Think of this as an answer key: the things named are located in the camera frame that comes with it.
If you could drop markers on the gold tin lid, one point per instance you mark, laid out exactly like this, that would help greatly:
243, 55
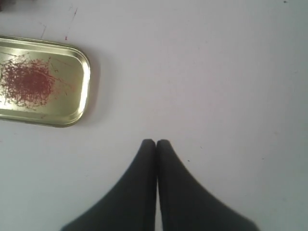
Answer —
42, 82

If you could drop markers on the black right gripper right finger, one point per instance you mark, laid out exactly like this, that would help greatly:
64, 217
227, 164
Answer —
185, 204

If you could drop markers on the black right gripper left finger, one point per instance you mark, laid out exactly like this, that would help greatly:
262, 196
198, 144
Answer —
131, 204

